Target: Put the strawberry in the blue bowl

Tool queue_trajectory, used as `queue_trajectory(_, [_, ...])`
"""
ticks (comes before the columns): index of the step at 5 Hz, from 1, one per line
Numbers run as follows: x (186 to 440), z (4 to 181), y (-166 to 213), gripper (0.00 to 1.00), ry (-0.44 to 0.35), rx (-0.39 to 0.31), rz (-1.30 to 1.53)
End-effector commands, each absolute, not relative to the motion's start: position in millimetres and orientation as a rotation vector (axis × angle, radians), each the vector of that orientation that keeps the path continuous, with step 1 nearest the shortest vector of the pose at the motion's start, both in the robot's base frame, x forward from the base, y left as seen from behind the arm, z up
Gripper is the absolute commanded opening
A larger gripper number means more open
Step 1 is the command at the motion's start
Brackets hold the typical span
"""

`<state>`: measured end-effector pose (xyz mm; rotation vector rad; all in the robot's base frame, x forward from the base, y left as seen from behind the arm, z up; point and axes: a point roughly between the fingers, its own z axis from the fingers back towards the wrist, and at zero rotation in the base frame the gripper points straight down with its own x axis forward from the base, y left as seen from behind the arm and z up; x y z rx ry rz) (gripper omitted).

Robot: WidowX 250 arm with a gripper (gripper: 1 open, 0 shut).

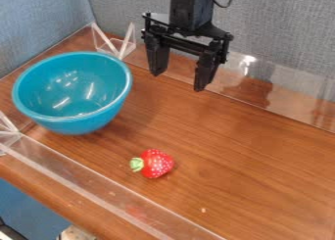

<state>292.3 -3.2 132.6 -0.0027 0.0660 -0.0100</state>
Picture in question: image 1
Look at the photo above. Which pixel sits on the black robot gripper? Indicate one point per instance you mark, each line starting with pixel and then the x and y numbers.
pixel 186 30

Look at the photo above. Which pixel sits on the red toy strawberry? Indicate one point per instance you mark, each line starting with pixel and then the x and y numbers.
pixel 154 163

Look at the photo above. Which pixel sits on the blue bowl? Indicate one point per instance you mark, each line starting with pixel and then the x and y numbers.
pixel 72 92

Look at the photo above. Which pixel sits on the clear acrylic back barrier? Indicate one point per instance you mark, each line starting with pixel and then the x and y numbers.
pixel 291 93

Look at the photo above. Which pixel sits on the clear acrylic barrier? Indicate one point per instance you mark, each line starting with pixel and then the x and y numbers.
pixel 291 93
pixel 91 199

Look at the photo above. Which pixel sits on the clear acrylic front barrier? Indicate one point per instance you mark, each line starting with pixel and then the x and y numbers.
pixel 91 199

